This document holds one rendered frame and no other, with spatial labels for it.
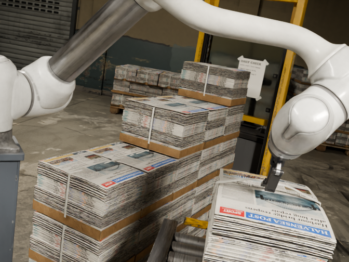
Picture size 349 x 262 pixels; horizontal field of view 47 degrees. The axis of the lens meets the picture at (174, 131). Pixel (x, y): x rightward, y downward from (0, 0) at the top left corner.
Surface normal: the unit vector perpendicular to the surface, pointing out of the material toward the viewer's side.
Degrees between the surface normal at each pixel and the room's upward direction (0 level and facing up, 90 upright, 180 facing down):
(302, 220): 5
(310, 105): 56
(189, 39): 90
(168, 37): 90
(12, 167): 90
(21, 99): 87
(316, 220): 6
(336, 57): 64
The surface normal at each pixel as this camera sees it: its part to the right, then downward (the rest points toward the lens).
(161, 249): 0.16, -0.96
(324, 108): 0.09, -0.24
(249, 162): -0.48, 0.11
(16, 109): 0.89, 0.33
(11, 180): 0.49, 0.27
